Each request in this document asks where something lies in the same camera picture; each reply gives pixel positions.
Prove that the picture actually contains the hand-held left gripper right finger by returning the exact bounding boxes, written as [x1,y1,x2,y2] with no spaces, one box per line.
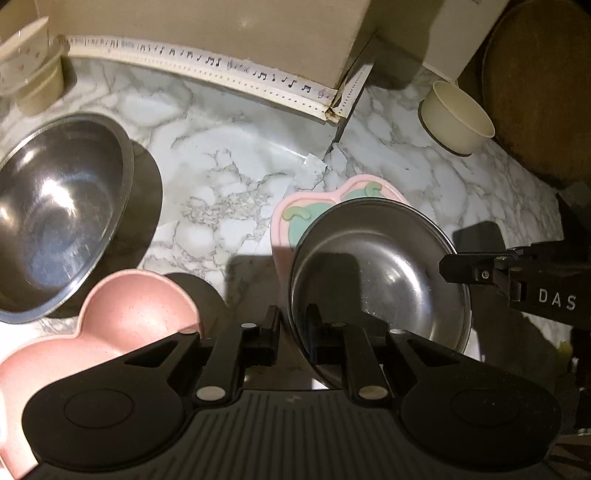
[305,304,463,408]

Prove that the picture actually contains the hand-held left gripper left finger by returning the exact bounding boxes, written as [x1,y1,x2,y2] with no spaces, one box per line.
[118,305,282,408]

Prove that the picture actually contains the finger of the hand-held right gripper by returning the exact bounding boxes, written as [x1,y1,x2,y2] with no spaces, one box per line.
[438,251,513,296]

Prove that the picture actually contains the small steel bowl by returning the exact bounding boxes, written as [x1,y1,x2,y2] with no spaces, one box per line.
[287,198,472,389]

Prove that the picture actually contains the pink heart-shaped plate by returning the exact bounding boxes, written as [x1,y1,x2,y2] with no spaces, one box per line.
[270,174,409,282]

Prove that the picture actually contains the beige bowl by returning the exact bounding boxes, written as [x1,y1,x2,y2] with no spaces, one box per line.
[419,80,496,156]

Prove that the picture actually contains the pink heart-shaped bowl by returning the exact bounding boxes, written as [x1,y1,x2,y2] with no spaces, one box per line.
[0,270,207,480]

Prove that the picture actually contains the large steel bowl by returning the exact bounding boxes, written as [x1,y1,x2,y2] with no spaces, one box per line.
[0,114,136,325]

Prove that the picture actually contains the round wooden board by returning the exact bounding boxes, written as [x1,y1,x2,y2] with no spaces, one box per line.
[480,0,591,188]

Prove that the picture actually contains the music note edge strip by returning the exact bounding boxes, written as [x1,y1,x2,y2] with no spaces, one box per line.
[60,34,376,126]

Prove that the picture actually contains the beige plastic container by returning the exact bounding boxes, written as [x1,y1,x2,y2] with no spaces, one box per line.
[13,39,71,116]

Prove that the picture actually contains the white floral bowl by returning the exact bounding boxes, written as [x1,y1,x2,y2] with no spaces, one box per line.
[0,16,52,96]

